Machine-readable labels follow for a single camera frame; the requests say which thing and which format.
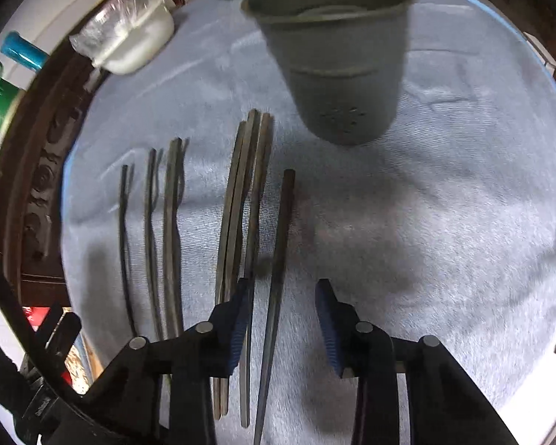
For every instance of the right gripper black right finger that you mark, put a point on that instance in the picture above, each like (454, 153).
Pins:
(445, 405)

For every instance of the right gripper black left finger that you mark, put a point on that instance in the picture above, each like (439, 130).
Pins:
(160, 393)

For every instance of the dark chopstick gripper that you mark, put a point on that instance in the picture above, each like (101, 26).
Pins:
(275, 297)

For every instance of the dark thin chopstick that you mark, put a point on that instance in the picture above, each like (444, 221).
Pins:
(150, 248)

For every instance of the grey table cloth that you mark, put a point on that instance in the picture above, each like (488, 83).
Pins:
(444, 226)

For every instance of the carved dark wooden chair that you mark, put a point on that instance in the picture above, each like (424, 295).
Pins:
(34, 151)

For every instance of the white tub with plastic bag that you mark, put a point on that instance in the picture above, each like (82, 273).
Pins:
(125, 34)

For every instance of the grey perforated utensil cup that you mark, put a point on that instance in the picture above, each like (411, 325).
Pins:
(342, 61)

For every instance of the blue cylindrical handle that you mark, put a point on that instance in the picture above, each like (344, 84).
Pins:
(23, 52)

